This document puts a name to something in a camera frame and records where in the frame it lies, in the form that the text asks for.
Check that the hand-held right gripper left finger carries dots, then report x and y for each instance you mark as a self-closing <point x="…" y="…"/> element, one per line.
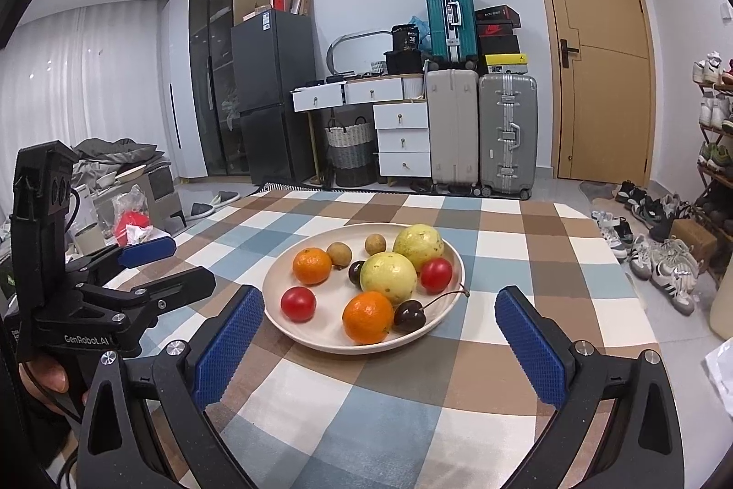
<point x="229" y="346"/>

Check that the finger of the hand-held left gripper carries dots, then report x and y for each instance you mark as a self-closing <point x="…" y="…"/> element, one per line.
<point x="172" y="285"/>
<point x="146" y="251"/>

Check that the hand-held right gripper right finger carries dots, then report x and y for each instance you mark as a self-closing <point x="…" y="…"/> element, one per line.
<point x="532" y="346"/>

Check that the cream round plate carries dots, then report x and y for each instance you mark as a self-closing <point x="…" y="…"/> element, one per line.
<point x="320" y="337"/>

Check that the orange mandarin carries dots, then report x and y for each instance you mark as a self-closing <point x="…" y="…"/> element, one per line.
<point x="367" y="318"/>
<point x="312" y="265"/>

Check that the red tomato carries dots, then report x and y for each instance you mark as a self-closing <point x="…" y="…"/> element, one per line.
<point x="436" y="275"/>
<point x="298" y="304"/>

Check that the dark cherry with stem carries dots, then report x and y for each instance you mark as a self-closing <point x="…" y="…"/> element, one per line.
<point x="409" y="317"/>

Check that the brown longan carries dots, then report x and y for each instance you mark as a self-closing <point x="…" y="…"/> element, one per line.
<point x="339" y="254"/>
<point x="375" y="244"/>

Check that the green guava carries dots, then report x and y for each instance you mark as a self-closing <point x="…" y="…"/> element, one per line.
<point x="418" y="244"/>

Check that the yellow guava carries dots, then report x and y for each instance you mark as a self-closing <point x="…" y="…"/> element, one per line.
<point x="388" y="277"/>

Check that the person's left forearm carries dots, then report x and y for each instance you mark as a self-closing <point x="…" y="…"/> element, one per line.
<point x="28" y="449"/>

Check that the person's left hand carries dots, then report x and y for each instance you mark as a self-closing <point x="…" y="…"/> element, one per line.
<point x="46" y="377"/>

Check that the plastic bag with red item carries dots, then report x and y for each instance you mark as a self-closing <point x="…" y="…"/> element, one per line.
<point x="134" y="222"/>

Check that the pair of grey slippers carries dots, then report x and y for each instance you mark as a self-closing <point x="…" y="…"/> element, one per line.
<point x="215" y="202"/>

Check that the grey clothes pile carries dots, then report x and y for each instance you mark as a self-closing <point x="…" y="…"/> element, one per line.
<point x="120" y="154"/>

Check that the checkered tablecloth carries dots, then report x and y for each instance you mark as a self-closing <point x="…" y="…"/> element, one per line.
<point x="401" y="409"/>

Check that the pile of shoes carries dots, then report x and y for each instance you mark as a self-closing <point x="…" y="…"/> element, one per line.
<point x="658" y="260"/>

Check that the white wardrobe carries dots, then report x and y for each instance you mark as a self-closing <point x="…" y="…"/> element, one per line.
<point x="180" y="88"/>

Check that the grey door mat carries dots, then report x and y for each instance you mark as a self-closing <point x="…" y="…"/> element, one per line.
<point x="595" y="190"/>

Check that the white curtain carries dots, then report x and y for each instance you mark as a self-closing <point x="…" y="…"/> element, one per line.
<point x="86" y="82"/>

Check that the dark glass cabinet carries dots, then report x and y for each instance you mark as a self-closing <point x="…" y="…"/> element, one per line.
<point x="217" y="82"/>

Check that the small cardboard box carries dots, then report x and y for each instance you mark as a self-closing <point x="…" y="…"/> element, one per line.
<point x="694" y="240"/>

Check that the dark grey refrigerator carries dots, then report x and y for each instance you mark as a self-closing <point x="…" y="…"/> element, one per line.
<point x="275" y="93"/>

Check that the silver suitcase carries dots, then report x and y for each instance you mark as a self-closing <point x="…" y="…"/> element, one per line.
<point x="508" y="134"/>

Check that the woven laundry basket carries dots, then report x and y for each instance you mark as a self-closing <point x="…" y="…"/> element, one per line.
<point x="349" y="151"/>

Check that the beige suitcase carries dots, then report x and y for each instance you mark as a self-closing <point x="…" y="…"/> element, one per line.
<point x="453" y="128"/>

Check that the white drawer desk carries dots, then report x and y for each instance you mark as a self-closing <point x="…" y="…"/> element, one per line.
<point x="401" y="134"/>

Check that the shoe rack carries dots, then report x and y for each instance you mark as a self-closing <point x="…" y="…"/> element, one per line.
<point x="716" y="168"/>

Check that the yellow shoe box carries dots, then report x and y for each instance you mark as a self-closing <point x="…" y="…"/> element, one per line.
<point x="507" y="64"/>

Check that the white ribbed bin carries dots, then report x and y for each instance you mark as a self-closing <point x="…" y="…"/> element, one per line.
<point x="414" y="88"/>

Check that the wooden door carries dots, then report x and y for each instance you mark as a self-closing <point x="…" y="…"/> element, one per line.
<point x="595" y="65"/>

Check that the black shoe box red logo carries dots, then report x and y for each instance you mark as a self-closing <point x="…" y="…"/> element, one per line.
<point x="497" y="36"/>

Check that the black bucket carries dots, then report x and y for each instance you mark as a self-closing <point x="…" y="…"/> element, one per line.
<point x="405" y="39"/>

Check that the teal suitcase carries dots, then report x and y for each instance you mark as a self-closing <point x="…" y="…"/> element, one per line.
<point x="449" y="19"/>

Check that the blue plastic bag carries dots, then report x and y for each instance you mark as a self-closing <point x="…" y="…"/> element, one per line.
<point x="418" y="28"/>

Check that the chrome oval frame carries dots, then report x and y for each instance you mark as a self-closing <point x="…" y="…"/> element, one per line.
<point x="338" y="43"/>

